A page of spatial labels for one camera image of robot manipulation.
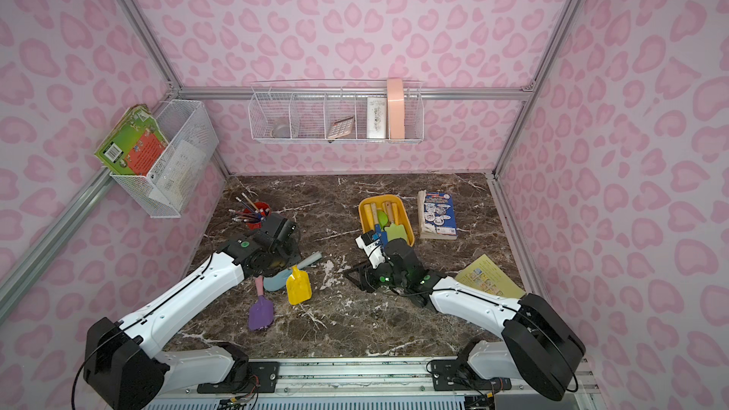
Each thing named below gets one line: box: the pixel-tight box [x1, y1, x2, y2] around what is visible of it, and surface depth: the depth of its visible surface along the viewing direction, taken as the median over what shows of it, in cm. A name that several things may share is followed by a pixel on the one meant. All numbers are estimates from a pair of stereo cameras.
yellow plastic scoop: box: [286, 264, 313, 305], surface depth 80 cm
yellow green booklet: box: [454, 253, 527, 299], surface depth 93 cm
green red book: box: [93, 103, 169, 176], surface depth 73 cm
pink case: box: [387, 77, 406, 140], surface depth 84 cm
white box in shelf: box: [366, 96, 387, 140], surface depth 95 cm
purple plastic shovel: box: [248, 275, 275, 332], surface depth 86 cm
